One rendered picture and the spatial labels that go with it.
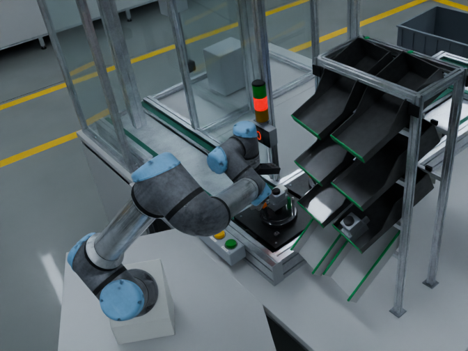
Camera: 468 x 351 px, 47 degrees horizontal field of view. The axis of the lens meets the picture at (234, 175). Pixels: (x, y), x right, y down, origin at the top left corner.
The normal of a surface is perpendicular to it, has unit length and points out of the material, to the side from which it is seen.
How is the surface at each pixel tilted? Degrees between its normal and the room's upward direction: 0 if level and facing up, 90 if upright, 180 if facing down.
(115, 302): 54
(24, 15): 90
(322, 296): 0
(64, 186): 0
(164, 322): 90
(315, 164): 25
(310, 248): 45
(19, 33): 90
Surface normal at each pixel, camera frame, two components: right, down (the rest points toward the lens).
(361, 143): -0.48, -0.55
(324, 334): -0.12, -0.79
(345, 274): -0.71, -0.29
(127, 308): 0.08, 0.00
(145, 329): 0.11, 0.59
